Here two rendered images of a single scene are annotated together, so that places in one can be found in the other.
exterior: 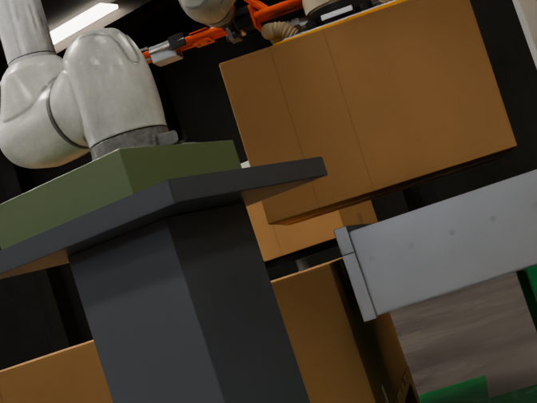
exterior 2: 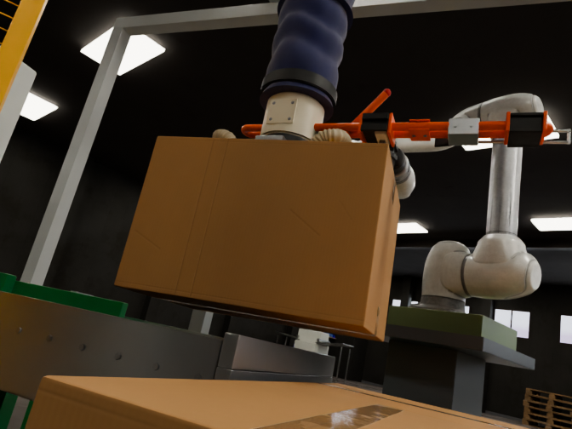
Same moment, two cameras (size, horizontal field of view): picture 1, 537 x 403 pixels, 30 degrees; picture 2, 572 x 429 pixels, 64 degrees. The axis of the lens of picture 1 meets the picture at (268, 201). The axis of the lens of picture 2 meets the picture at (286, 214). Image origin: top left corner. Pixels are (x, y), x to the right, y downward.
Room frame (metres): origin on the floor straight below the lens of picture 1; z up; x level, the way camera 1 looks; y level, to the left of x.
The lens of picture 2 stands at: (3.67, -0.01, 0.60)
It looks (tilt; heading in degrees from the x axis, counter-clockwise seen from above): 16 degrees up; 194
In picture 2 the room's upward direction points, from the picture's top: 12 degrees clockwise
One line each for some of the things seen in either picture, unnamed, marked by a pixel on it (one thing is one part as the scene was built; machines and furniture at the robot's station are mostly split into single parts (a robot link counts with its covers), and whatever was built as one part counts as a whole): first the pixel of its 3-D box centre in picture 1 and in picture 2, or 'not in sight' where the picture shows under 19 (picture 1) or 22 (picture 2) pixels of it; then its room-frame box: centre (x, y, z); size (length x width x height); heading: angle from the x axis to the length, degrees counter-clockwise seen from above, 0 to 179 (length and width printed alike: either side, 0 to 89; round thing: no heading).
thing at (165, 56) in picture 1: (165, 53); (463, 132); (2.59, 0.13, 1.20); 0.07 x 0.07 x 0.04; 79
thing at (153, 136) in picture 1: (140, 149); (437, 307); (1.88, 0.20, 0.86); 0.22 x 0.18 x 0.06; 52
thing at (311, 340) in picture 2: not in sight; (310, 351); (-11.17, -1.88, 0.65); 2.75 x 0.69 x 1.30; 58
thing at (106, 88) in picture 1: (109, 87); (449, 271); (1.90, 0.22, 1.00); 0.18 x 0.16 x 0.22; 52
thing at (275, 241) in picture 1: (283, 205); not in sight; (4.13, -0.05, 0.82); 0.60 x 0.40 x 0.40; 66
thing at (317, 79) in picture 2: not in sight; (298, 96); (2.50, -0.33, 1.31); 0.23 x 0.23 x 0.04
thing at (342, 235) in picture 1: (359, 237); (293, 360); (2.52, -0.19, 0.58); 0.70 x 0.03 x 0.06; 170
